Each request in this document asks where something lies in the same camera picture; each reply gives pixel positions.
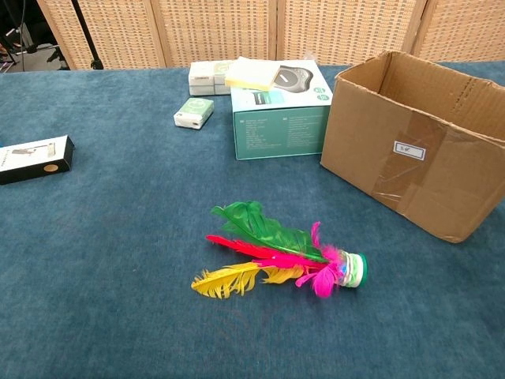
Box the colourful feather shuttlecock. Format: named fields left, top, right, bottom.
left=191, top=201, right=368, bottom=299

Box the small white card package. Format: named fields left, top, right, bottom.
left=0, top=135, right=76, bottom=186

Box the teal speakerphone product box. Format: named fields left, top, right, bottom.
left=230, top=61, right=334, bottom=161

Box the brown cardboard box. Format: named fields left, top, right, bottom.
left=320, top=50, right=505, bottom=244

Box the black tripod stand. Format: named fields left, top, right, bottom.
left=70, top=0, right=104, bottom=70

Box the pale yellow sticky note pad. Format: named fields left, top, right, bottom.
left=224, top=56, right=286, bottom=92

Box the blue carpet table cover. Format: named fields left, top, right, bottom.
left=0, top=61, right=505, bottom=379

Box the woven wooden folding screen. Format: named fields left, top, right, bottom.
left=37, top=0, right=505, bottom=70

